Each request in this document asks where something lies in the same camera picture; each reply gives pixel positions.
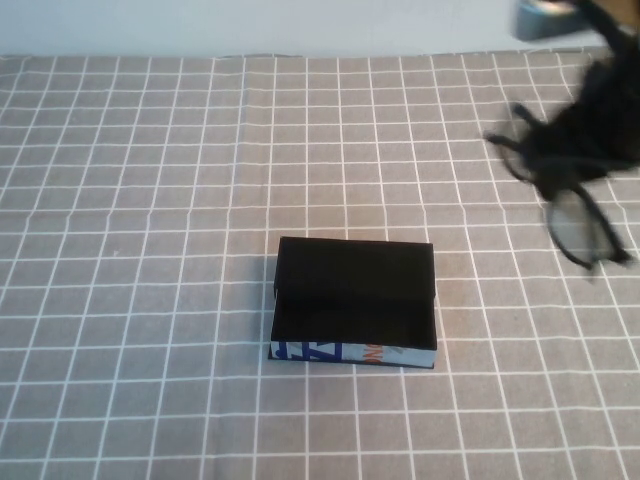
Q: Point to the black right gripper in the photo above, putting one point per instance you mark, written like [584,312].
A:
[600,115]

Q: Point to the black-framed glasses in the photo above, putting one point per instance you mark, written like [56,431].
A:
[618,254]

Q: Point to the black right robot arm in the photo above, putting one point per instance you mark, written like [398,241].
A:
[602,30]

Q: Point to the grey round robot base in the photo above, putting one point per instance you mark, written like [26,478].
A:
[540,22]

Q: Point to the black glasses box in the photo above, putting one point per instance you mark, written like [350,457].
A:
[350,272]

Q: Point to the grey white-checked tablecloth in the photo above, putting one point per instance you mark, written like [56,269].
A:
[150,300]

